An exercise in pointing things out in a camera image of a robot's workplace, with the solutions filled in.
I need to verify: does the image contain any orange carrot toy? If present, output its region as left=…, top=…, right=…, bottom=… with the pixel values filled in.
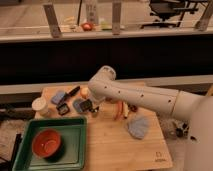
left=114, top=101, right=123, bottom=120

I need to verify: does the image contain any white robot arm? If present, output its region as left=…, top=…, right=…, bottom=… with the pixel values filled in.
left=88, top=65, right=213, bottom=171

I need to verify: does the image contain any banana toy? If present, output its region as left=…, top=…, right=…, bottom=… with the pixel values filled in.
left=123, top=102, right=129, bottom=119

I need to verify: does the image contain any dark brown small toy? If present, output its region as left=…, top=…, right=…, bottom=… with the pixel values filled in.
left=129, top=105, right=138, bottom=112

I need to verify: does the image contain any black brush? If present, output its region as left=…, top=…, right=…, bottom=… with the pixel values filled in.
left=56, top=86, right=80, bottom=115

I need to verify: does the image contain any yellow orange fruit toy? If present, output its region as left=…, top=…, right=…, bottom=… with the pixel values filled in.
left=80, top=87, right=89, bottom=99

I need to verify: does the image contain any orange bowl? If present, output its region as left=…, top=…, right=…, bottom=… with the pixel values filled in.
left=31, top=129, right=61, bottom=158

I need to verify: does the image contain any white cup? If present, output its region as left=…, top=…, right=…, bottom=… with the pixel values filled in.
left=32, top=97, right=49, bottom=117

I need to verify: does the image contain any black office chair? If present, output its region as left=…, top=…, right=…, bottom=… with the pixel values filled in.
left=141, top=0, right=209, bottom=28

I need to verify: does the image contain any green plastic tray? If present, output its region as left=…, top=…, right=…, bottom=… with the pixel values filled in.
left=12, top=117, right=87, bottom=171

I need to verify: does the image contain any wooden board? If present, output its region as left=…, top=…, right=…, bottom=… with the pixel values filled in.
left=34, top=81, right=174, bottom=171

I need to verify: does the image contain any red round background object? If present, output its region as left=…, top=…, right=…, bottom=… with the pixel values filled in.
left=81, top=22, right=94, bottom=31

